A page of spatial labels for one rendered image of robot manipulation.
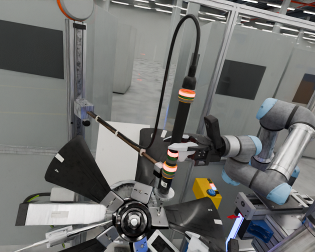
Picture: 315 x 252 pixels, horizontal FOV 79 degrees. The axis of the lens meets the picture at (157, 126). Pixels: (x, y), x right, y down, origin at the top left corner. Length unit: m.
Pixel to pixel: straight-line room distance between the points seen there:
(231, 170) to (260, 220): 0.70
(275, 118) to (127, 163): 0.72
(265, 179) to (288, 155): 0.14
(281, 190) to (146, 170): 0.46
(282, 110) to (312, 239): 0.51
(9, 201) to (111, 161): 1.06
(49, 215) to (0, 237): 1.30
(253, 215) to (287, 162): 0.63
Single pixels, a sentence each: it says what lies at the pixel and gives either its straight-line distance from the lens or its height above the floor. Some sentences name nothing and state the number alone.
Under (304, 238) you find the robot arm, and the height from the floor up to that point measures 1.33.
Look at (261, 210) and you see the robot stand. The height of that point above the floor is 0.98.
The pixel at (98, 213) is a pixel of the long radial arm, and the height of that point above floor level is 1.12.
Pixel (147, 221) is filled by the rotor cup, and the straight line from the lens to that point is 0.71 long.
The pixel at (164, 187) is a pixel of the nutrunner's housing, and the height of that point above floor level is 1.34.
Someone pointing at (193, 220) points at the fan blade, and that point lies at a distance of 0.81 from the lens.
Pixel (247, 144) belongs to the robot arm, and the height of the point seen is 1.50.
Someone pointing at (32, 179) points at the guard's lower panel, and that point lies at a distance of 1.67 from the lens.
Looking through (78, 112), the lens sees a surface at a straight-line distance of 1.06.
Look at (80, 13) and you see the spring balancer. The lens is 1.08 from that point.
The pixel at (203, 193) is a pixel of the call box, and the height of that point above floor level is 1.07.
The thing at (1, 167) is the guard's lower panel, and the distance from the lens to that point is 1.68.
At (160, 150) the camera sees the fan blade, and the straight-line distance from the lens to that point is 0.76.
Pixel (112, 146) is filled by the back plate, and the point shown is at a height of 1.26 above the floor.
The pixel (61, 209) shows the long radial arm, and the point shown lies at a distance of 0.88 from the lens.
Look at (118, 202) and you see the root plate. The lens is 0.74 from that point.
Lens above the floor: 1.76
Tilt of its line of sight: 23 degrees down
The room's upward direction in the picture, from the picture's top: 10 degrees clockwise
